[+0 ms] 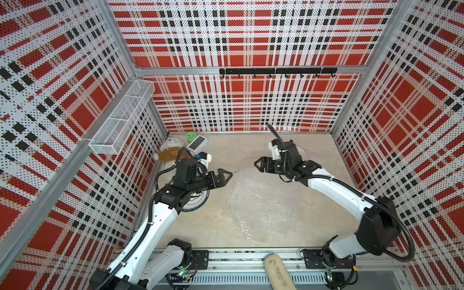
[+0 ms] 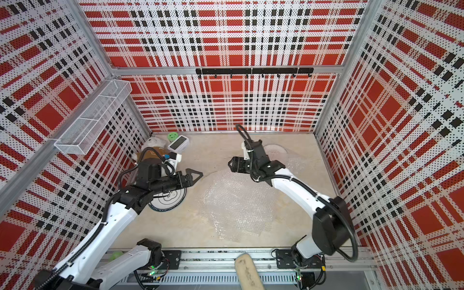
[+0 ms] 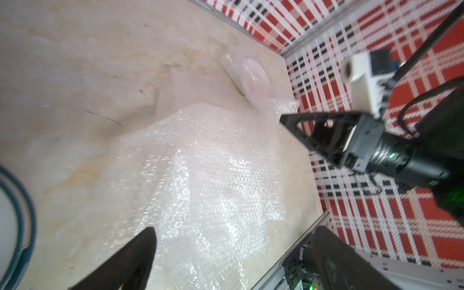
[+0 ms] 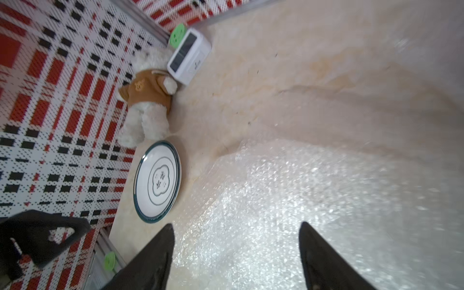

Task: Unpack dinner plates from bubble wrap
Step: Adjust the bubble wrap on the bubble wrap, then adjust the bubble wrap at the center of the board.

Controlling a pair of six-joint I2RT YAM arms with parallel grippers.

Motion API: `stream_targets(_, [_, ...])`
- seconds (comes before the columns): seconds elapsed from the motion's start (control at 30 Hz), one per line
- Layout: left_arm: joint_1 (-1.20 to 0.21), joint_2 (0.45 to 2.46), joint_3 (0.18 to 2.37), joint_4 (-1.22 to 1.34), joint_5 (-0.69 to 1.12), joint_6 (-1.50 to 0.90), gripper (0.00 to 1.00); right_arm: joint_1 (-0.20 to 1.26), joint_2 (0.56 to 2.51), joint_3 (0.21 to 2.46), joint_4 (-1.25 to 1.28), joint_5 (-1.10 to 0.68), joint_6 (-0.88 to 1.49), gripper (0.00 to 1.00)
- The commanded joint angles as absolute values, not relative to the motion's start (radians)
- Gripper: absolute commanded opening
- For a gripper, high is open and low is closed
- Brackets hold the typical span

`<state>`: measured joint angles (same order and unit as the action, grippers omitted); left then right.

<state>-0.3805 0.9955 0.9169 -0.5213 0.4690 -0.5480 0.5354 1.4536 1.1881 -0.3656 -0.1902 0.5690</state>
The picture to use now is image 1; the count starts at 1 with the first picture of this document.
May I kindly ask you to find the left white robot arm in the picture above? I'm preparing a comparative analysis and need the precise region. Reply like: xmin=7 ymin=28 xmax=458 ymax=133
xmin=89 ymin=157 xmax=233 ymax=290

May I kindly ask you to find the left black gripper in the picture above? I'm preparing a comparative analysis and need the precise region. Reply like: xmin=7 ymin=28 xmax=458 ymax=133
xmin=188 ymin=169 xmax=233 ymax=195

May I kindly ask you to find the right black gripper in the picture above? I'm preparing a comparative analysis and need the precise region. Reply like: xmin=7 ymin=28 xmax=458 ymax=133
xmin=254 ymin=156 xmax=291 ymax=175

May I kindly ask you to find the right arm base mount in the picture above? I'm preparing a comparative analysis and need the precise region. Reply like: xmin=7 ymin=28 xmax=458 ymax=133
xmin=298 ymin=236 xmax=359 ymax=290

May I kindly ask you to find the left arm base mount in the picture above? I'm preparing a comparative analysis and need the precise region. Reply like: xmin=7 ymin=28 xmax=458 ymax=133
xmin=165 ymin=239 xmax=210 ymax=290

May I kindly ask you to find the wooden brush handle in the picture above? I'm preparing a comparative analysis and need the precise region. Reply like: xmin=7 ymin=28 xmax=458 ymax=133
xmin=264 ymin=254 xmax=296 ymax=290

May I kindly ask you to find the clear wall shelf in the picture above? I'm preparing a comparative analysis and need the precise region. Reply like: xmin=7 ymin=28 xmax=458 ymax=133
xmin=89 ymin=80 xmax=155 ymax=155

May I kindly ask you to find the beige teddy bear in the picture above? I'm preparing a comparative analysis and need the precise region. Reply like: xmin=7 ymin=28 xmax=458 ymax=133
xmin=154 ymin=137 xmax=187 ymax=165

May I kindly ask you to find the black hook rail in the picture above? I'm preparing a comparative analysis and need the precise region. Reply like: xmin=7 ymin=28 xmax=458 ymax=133
xmin=219 ymin=67 xmax=338 ymax=76

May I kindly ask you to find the white embossed plate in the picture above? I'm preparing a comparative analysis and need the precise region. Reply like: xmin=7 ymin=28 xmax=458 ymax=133
xmin=182 ymin=190 xmax=210 ymax=212

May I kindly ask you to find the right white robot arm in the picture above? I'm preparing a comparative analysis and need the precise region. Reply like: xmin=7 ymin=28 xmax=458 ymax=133
xmin=254 ymin=138 xmax=415 ymax=267

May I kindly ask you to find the bubble wrap sheet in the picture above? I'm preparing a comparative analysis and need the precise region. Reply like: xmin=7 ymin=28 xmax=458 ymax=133
xmin=225 ymin=169 xmax=301 ymax=242

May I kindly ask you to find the white green small device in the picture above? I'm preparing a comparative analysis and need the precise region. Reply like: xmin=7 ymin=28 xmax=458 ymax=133
xmin=187 ymin=135 xmax=208 ymax=154

